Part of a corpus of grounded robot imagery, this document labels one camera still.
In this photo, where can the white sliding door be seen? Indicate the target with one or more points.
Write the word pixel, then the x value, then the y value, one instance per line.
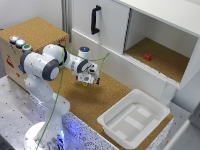
pixel 111 25

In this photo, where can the blue button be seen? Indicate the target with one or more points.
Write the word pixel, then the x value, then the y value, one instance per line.
pixel 20 42

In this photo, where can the pink block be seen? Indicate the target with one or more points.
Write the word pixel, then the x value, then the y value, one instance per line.
pixel 147 57

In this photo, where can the white plastic box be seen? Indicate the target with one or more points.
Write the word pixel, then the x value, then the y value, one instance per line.
pixel 135 118

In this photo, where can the white cabinet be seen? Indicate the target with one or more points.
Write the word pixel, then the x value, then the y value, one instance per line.
pixel 156 40

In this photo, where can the green button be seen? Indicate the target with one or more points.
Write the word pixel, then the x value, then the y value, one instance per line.
pixel 27 47

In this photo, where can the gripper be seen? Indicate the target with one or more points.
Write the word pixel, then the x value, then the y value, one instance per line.
pixel 88 75

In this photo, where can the red button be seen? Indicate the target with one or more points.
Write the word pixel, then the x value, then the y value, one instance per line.
pixel 13 39

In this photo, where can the yellow block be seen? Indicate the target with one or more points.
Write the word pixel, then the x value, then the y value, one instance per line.
pixel 85 83

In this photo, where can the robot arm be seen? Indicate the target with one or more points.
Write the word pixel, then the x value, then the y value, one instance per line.
pixel 40 66

